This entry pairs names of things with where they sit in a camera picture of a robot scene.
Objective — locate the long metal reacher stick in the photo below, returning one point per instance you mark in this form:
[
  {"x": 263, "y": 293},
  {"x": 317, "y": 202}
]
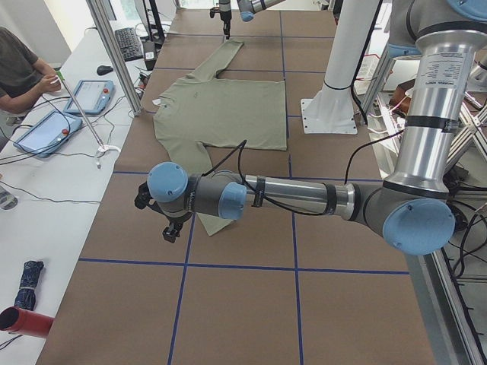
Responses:
[{"x": 102, "y": 147}]

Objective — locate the folded dark blue umbrella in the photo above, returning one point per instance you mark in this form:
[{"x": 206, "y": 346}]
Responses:
[{"x": 26, "y": 297}]

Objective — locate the brown leather box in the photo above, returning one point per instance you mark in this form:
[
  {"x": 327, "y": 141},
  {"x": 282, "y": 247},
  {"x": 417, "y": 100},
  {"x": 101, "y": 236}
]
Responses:
[{"x": 401, "y": 98}]

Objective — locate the black computer mouse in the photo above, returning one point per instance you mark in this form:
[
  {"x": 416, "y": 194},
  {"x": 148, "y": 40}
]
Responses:
[{"x": 104, "y": 70}]

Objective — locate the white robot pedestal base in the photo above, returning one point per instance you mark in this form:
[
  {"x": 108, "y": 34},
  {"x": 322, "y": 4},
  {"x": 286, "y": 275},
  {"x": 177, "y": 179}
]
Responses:
[{"x": 331, "y": 111}]

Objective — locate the brown paper table mat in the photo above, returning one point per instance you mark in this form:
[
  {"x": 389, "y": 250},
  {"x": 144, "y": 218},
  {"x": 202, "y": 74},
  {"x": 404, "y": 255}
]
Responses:
[{"x": 271, "y": 288}]

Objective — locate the upper blue teach pendant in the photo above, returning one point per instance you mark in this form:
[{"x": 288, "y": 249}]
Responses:
[{"x": 94, "y": 95}]

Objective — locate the olive green long-sleeve shirt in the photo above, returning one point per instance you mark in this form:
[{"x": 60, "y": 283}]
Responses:
[{"x": 200, "y": 110}]

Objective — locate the aluminium frame rack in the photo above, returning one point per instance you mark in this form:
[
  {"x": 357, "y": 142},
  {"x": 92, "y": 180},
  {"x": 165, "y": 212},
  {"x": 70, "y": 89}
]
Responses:
[{"x": 421, "y": 227}]

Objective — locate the black keyboard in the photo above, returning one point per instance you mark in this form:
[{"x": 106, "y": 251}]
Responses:
[{"x": 128, "y": 43}]

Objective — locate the black power adapter brick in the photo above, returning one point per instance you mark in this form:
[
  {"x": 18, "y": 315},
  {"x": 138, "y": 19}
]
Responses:
[{"x": 149, "y": 54}]

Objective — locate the blue teach pendant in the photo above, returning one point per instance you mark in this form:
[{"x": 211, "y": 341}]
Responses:
[
  {"x": 49, "y": 134},
  {"x": 94, "y": 95}
]

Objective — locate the lower blue teach pendant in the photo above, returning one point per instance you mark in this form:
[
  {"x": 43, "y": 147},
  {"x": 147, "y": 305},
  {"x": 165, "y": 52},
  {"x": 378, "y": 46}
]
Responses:
[{"x": 49, "y": 134}]

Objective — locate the aluminium frame post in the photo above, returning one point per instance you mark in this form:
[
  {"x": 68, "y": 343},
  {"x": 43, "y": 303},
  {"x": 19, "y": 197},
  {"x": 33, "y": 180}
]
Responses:
[{"x": 108, "y": 39}]

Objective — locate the red cylinder tube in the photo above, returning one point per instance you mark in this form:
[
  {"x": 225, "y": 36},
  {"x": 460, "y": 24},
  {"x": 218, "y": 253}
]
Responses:
[{"x": 25, "y": 322}]

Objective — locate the seated person dark shirt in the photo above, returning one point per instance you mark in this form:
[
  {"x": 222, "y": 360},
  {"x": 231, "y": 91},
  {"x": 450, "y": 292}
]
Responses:
[{"x": 25, "y": 77}]

